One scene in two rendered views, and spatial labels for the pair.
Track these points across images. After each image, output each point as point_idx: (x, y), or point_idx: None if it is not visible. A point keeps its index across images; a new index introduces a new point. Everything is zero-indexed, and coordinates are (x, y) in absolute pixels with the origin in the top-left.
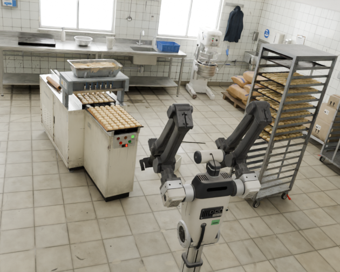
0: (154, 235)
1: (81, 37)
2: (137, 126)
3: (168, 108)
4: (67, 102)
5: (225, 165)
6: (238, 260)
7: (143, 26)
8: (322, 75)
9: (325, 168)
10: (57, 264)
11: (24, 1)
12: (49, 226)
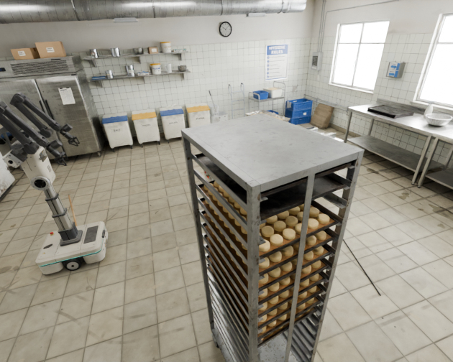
0: (172, 243)
1: (445, 116)
2: None
3: (25, 95)
4: None
5: (55, 161)
6: (129, 303)
7: None
8: (242, 221)
9: None
10: (154, 205)
11: (408, 72)
12: (185, 197)
